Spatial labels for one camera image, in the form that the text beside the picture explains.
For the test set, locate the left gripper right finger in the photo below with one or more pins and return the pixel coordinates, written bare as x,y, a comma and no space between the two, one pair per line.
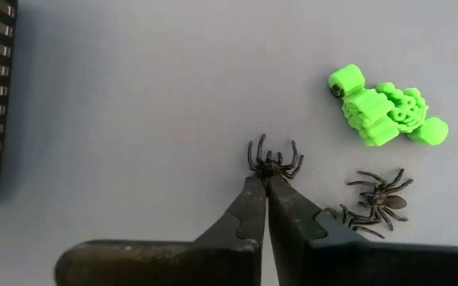
372,266

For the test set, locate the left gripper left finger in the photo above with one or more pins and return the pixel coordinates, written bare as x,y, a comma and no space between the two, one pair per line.
153,262

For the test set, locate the black plastic spider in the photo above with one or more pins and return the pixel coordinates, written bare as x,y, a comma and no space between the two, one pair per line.
270,168
384,200
356,218

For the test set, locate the green plastic skeleton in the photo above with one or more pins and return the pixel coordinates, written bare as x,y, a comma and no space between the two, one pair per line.
431,131
368,115

